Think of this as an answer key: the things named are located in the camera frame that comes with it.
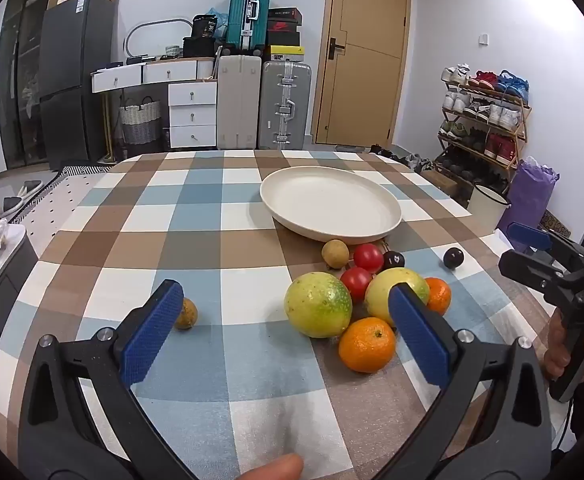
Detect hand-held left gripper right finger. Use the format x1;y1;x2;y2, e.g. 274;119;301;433
372;282;556;480

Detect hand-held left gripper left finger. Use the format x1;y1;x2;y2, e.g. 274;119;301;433
18;280;199;480

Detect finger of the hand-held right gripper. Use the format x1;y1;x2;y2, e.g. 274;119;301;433
498;249;571;306
506;222;584;274

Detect wrinkled brown small fruit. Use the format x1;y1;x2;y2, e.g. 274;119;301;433
173;297;199;331

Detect orange tangerine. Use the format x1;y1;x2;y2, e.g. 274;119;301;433
338;316;397;374
424;277;452;317

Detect yellow-green guava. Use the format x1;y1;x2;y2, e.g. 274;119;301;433
364;267;431;328
284;272;353;339

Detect cream round plate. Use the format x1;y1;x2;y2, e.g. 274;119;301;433
260;166;403;241

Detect person's right hand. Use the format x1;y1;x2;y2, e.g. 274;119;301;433
543;304;584;382

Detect person's left hand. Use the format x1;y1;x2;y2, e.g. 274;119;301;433
241;452;305;480

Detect patterned doormat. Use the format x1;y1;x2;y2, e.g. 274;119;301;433
539;210;572;238

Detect purple bag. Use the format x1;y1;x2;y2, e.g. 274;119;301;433
499;157;560;233

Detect white enamel bucket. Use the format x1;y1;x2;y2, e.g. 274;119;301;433
466;183;512;231

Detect dark cherry with stem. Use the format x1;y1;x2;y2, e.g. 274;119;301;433
379;240;406;271

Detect red tomato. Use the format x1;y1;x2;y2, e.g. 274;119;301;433
353;243;385;272
340;266;373;303

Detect brown cardboard box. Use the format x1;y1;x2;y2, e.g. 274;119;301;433
422;167;460;198

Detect smooth tan longan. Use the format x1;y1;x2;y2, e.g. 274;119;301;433
321;239;349;270

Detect wooden shoe rack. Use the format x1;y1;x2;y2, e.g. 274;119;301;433
434;77;532;181

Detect rows of shoes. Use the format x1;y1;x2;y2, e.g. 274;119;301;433
439;64;530;171

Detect pile of floor shoes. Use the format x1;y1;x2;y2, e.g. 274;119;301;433
369;144;433;173

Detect dark grey side cabinet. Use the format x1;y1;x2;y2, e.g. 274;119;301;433
0;225;40;361

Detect dotted floor mat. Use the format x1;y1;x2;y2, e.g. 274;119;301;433
9;165;118;256

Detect woven laundry basket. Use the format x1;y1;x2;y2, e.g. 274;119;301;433
118;96;163;145

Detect white dresser with drawers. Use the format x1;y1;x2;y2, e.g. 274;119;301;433
91;56;219;150

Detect wooden door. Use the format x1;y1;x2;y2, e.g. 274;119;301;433
313;0;413;148

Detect beige suitcase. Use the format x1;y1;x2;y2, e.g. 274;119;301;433
217;54;263;151

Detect dark grey fridge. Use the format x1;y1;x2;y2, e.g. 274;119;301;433
39;0;115;171

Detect silver suitcase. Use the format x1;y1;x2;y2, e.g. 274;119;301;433
258;60;313;151

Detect dark glass cabinet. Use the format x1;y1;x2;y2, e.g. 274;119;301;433
0;0;55;171

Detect black storage box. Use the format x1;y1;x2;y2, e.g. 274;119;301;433
183;36;217;58

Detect yellow black shoe box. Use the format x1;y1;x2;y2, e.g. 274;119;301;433
264;45;306;62

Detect black bag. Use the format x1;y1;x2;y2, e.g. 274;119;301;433
191;14;219;40

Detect black red shoe box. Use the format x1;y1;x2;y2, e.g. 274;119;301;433
267;19;303;47

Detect teal suitcase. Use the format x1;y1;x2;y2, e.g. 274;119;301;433
225;0;273;56

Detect oval mirror frame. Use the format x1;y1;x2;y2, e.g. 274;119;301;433
124;18;193;59

